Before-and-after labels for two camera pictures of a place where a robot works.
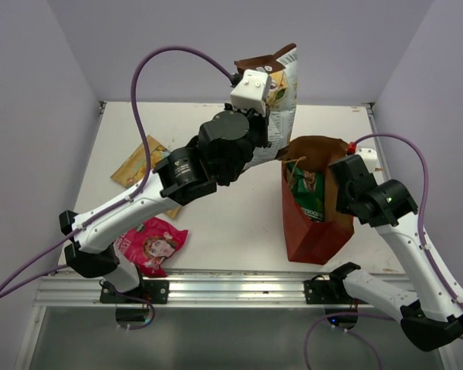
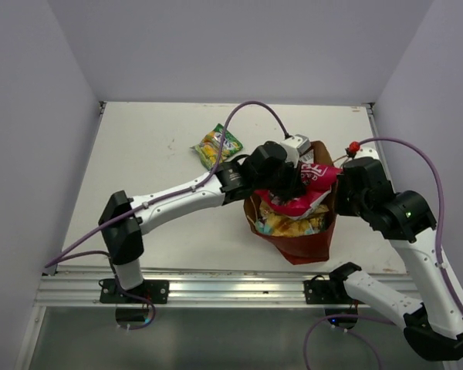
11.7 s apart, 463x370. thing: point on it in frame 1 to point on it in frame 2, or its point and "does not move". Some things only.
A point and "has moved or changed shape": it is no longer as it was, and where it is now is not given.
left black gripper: (262, 122) to (294, 186)
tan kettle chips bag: (133, 171) to (283, 226)
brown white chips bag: (282, 67) to (307, 157)
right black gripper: (340, 206) does not move
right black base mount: (318, 290) does not move
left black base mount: (156, 291) does not move
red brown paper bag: (306, 240) has moved or changed shape
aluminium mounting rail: (187, 289) does not move
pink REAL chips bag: (150, 244) to (319, 179)
